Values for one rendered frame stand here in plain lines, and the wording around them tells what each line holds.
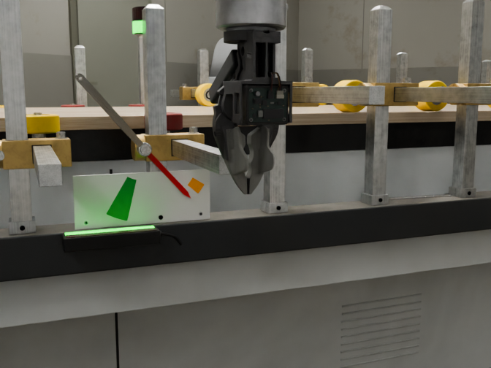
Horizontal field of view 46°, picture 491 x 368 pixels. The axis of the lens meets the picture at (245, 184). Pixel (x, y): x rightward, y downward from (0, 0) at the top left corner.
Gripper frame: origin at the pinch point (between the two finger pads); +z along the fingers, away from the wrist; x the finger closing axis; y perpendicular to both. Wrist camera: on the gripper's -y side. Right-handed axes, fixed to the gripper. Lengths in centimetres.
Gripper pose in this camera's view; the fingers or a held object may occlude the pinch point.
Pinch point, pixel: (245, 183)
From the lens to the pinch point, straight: 79.5
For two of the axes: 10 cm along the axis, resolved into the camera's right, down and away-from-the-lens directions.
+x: 9.3, -0.6, 3.6
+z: 0.0, 9.9, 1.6
